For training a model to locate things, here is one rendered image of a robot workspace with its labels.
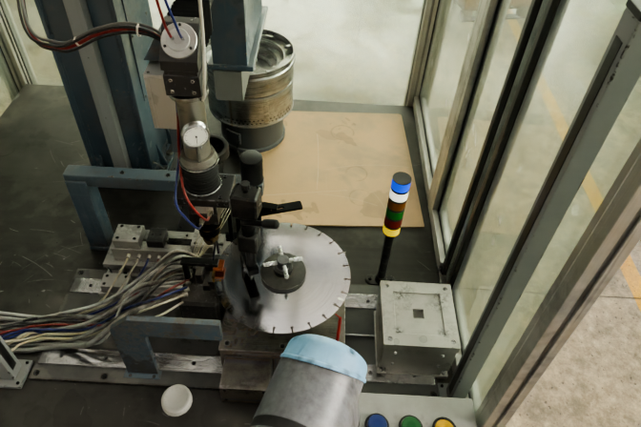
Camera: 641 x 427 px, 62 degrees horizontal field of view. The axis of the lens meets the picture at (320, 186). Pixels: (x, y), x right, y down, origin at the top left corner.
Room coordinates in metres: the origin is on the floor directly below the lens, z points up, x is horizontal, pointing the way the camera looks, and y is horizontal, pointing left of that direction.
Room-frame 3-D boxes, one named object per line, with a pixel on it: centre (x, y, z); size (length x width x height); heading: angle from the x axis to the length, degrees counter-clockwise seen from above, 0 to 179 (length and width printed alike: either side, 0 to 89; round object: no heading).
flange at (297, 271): (0.78, 0.08, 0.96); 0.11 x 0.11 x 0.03
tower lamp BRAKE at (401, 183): (0.92, -0.19, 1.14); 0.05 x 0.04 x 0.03; 0
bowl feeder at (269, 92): (1.55, 0.26, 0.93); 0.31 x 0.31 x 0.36
